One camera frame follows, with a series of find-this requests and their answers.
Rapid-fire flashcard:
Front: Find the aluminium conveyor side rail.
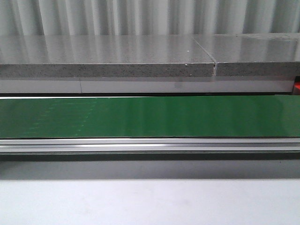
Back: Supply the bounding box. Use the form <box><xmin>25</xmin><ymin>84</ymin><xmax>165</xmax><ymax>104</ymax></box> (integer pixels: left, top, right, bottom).
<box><xmin>0</xmin><ymin>138</ymin><xmax>300</xmax><ymax>161</ymax></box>

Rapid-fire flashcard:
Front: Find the white corrugated curtain backdrop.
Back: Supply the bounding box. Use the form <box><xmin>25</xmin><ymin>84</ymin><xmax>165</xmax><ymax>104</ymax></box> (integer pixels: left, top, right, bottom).
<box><xmin>0</xmin><ymin>0</ymin><xmax>300</xmax><ymax>36</ymax></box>

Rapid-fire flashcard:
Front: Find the white cabinet panel under counter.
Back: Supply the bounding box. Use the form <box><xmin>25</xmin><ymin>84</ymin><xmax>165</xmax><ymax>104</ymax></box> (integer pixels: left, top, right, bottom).
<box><xmin>0</xmin><ymin>76</ymin><xmax>295</xmax><ymax>94</ymax></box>

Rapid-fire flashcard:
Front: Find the red plastic bin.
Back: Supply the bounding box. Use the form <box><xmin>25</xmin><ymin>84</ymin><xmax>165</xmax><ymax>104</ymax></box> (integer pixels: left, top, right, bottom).
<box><xmin>292</xmin><ymin>81</ymin><xmax>300</xmax><ymax>95</ymax></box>

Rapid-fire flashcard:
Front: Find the green conveyor belt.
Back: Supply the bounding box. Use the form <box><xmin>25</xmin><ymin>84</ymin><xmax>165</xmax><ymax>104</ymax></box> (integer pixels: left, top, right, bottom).
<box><xmin>0</xmin><ymin>95</ymin><xmax>300</xmax><ymax>139</ymax></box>

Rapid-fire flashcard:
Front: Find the grey speckled stone counter slab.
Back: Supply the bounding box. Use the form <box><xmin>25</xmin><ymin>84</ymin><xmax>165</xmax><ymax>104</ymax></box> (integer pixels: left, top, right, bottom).
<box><xmin>0</xmin><ymin>35</ymin><xmax>214</xmax><ymax>78</ymax></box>

